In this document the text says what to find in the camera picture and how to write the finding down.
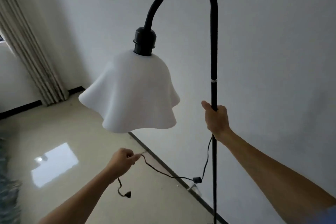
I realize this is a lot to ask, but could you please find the person's left hand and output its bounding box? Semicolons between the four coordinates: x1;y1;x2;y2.
109;148;142;178

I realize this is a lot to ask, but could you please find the blue patterned fabric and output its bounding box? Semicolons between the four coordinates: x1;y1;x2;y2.
0;137;22;224

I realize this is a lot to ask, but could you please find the clear plastic piece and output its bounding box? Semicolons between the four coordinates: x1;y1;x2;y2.
188;183;202;196

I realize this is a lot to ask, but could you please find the blue sleeve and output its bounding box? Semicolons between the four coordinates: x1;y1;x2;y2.
324;205;336;224

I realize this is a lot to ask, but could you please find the person's right hand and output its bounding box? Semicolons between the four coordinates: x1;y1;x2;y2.
201;100;232;142

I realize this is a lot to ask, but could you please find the white wavy lampshade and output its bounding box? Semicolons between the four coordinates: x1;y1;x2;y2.
78;49;181;134

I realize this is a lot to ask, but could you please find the black power cord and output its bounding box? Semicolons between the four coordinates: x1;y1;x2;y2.
117;137;213;200

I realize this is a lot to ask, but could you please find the person's left forearm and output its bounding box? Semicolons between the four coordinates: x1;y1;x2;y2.
39;164;119;224

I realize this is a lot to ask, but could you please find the beige curtain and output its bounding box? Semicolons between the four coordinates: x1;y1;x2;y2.
0;0;69;107

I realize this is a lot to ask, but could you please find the person's right forearm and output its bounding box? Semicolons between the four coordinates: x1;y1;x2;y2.
217;129;336;224

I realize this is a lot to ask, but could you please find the black baseboard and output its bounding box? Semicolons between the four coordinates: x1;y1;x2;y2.
0;87;229;224

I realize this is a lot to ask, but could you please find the black floor lamp stand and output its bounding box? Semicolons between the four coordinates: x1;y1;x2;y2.
132;0;219;224

